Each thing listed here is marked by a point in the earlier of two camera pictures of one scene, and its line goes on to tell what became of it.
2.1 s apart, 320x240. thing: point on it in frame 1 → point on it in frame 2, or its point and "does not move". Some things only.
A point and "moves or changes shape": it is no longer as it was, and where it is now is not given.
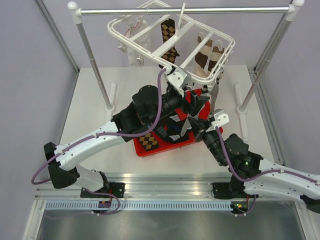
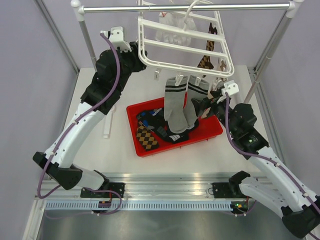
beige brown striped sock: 201,56 → 223,66
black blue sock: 172,124 moves or changes shape
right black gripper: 197,126 → 201,105
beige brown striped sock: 215,56 → 204,115
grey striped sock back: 213,96 moves or changes shape
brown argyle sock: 168,29 → 206,62
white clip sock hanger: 153,30 moves or changes shape
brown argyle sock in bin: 148,141 does not move
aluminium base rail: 151,186 does not move
